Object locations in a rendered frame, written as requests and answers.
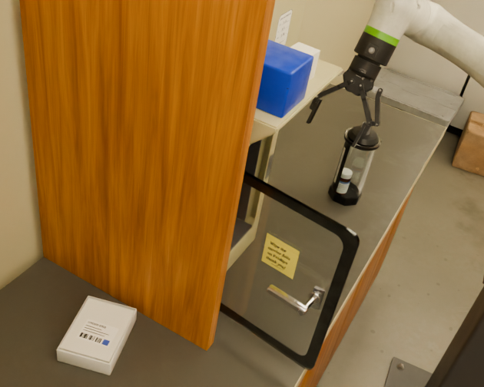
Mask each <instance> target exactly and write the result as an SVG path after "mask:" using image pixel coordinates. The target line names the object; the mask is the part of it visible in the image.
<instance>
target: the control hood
mask: <svg viewBox="0 0 484 387"><path fill-rule="evenodd" d="M342 71H343V69H342V68H341V67H338V66H336V65H334V64H330V63H328V62H325V61H321V60H320V59H318V62H317V67H316V70H315V74H314V78H312V79H310V80H309V81H308V85H307V90H306V94H305V97H304V99H303V100H302V101H301V102H300V103H299V104H298V105H297V106H295V107H294V108H293V109H292V110H291V111H290V112H288V113H287V114H286V115H285V116H284V117H282V118H280V117H277V116H274V115H272V114H269V113H267V112H265V111H262V110H260V109H258V108H256V110H255V115H254V123H253V127H252V132H251V136H250V144H252V143H255V142H257V141H259V140H262V139H264V138H265V137H269V136H270V135H272V134H275V133H277V132H278V131H279V129H281V128H282V127H283V126H284V125H285V124H286V123H287V122H288V121H289V120H290V119H292V118H293V117H294V116H295V115H296V114H297V113H298V112H299V111H300V110H302V109H303V108H304V107H305V106H306V105H307V104H308V103H309V102H310V101H312V100H313V99H314V98H315V97H316V96H317V95H318V94H319V93H320V92H321V91H322V90H323V89H324V88H325V87H326V86H327V85H328V84H329V83H331V82H332V81H333V80H334V79H335V78H336V77H337V76H338V75H339V74H341V72H342ZM250 144H249V145H250Z"/></svg>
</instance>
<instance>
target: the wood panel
mask: <svg viewBox="0 0 484 387"><path fill-rule="evenodd" d="M19 2H20V10H21V19H22V34H23V43H24V52H25V67H26V75H27V84H28V99H29V108H30V117H31V132H32V140H33V149H34V158H35V173H36V182H37V190H38V205H39V214H40V223H41V238H42V247H43V255H44V257H45V258H47V259H48V260H50V261H52V262H53V263H56V264H58V265H59V266H61V267H62V268H64V269H66V270H67V271H69V272H71V273H73V274H75V275H76V276H78V277H80V278H82V279H83V280H85V281H87V282H88V283H90V284H91V285H93V286H96V287H97V288H99V289H101V290H102V291H104V292H106V293H107V294H109V295H111V296H113V297H114V298H116V299H118V300H120V301H122V302H123V303H125V304H126V305H128V306H130V307H133V308H135V309H137V311H138V312H140V313H142V314H144V315H146V316H147V317H149V318H151V319H153V320H154V321H155V322H157V323H160V324H161V325H162V326H165V327H166V328H168V329H169V330H171V331H173V332H175V333H177V334H178V335H180V336H182V337H184V338H185V339H187V340H189V341H190V342H192V343H194V344H195V345H197V346H200V347H201V348H202V349H204V350H206V351H207V350H208V349H209V348H210V346H211V345H212V344H213V342H214V336H215V332H216V327H217V319H218V315H219V310H220V302H221V297H222V293H223V288H224V281H225V276H226V272H227V264H228V260H229V255H230V247H231V243H232V238H233V233H234V225H235V221H236V216H237V208H238V204H239V199H240V192H241V188H242V183H243V178H244V171H245V166H246V161H247V153H248V149H249V144H250V136H251V132H252V127H253V123H254V115H255V110H256V106H257V98H258V94H259V89H260V81H261V77H262V72H263V68H264V60H265V55H266V51H267V43H268V38H269V34H270V26H271V22H272V17H273V9H274V5H275V0H19Z"/></svg>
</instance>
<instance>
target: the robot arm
mask: <svg viewBox="0 0 484 387"><path fill-rule="evenodd" d="M403 35H405V36H406V37H408V38H410V39H411V40H413V41H414V42H415V43H418V44H420V45H422V46H424V47H426V48H428V49H430V50H432V51H434V52H435V53H437V54H439V55H441V56H443V57H444V58H446V59H447V60H449V61H451V62H452V63H453V64H454V65H456V66H457V67H459V68H460V69H462V70H463V71H464V72H465V73H467V74H468V75H469V76H470V77H471V78H473V79H474V80H475V81H476V82H478V83H479V84H480V85H481V86H482V87H483V88H484V36H482V35H481V34H479V33H477V32H476V31H474V30H472V29H471V28H469V27H468V26H466V25H464V24H463V23H462V22H460V21H459V20H458V19H456V18H455V17H453V16H452V15H451V14H450V13H448V12H447V10H445V9H444V8H443V7H442V6H441V5H439V4H437V3H435V2H431V1H430V0H375V2H374V6H373V10H372V13H371V16H370V19H369V21H368V23H367V25H366V27H365V29H364V31H363V33H362V35H361V37H360V40H359V41H358V43H357V45H356V47H355V49H354V51H355V52H356V53H357V54H358V55H355V56H354V58H353V60H352V62H351V64H350V66H349V68H348V70H347V71H344V70H343V71H342V72H341V74H339V75H338V76H340V75H343V83H341V84H338V85H336V86H334V87H332V88H329V89H327V90H325V91H322V92H320V93H319V94H318V95H317V96H316V97H315V98H314V99H313V101H312V103H311V105H310V109H311V110H312V111H311V113H310V116H309V117H308V119H307V122H306V123H308V124H310V123H311V121H312V120H313V117H314V115H315V113H316V112H317V109H318V107H319V106H320V103H321V101H322V99H320V98H321V97H323V96H326V95H328V94H331V93H333V92H334V91H338V90H340V89H341V88H345V89H346V90H347V91H348V92H352V93H353V94H355V95H356V96H360V97H361V100H362V102H363V109H364V113H365V116H366V122H364V123H363V126H362V127H361V128H360V131H359V133H358V135H357V136H356V139H355V141H354V142H353V144H352V146H351V147H355V146H356V144H357V142H358V140H359V139H360V137H361V136H363V137H365V136H366V134H367V132H368V131H369V129H370V127H371V126H376V127H378V126H379V125H380V105H381V96H382V93H383V88H378V87H376V86H374V81H375V80H376V77H377V75H378V74H379V72H380V70H381V67H380V65H383V66H387V64H388V62H389V60H390V58H391V57H392V55H393V52H394V51H395V49H396V46H397V45H398V43H399V41H400V39H401V38H402V36H403ZM371 90H373V91H374V94H375V95H376V97H375V119H374V121H373V120H372V117H371V113H370V106H369V102H368V98H367V94H366V93H367V92H368V91H371Z"/></svg>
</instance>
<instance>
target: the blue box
mask: <svg viewBox="0 0 484 387"><path fill-rule="evenodd" d="M313 59H314V57H313V56H312V55H309V54H307V53H304V52H302V51H298V50H296V49H293V48H290V47H287V46H286V45H282V44H279V43H277V42H275V41H271V40H269V39H268V43H267V51H266V55H265V60H264V68H263V72H262V77H261V81H260V89H259V94H258V98H257V106H256V108H258V109H260V110H262V111H265V112H267V113H269V114H272V115H274V116H277V117H280V118H282V117H284V116H285V115H286V114H287V113H288V112H290V111H291V110H292V109H293V108H294V107H295V106H297V105H298V104H299V103H300V102H301V101H302V100H303V99H304V97H305V94H306V90H307V85H308V81H309V77H310V72H311V70H312V69H311V68H312V64H313Z"/></svg>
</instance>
